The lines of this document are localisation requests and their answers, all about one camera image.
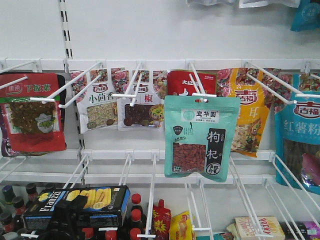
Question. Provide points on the teal goji berry bag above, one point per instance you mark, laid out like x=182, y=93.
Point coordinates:
x=199, y=135

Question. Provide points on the white peppercorn bag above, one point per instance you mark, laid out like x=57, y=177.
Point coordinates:
x=146, y=110

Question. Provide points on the red tea packet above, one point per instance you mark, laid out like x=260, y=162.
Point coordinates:
x=180, y=84

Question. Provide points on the white fennel seed bag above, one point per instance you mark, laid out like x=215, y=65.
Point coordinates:
x=97, y=107

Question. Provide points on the dark soy sauce bottle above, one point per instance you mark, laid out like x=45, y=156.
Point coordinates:
x=136, y=202
x=136, y=220

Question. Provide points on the red spouted sauce pouch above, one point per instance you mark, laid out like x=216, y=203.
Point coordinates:
x=161, y=221

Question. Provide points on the yellow white fungus bag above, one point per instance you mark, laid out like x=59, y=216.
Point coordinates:
x=255, y=103

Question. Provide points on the yellow nabati wafer box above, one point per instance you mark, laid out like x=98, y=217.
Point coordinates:
x=181, y=227

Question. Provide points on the red pickled vegetable bag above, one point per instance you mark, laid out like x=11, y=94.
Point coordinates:
x=32, y=126

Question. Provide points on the blue sweet potato noodle bag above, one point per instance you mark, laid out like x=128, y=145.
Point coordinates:
x=297, y=137

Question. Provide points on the Pocky biscuit box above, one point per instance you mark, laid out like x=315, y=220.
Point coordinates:
x=267, y=228

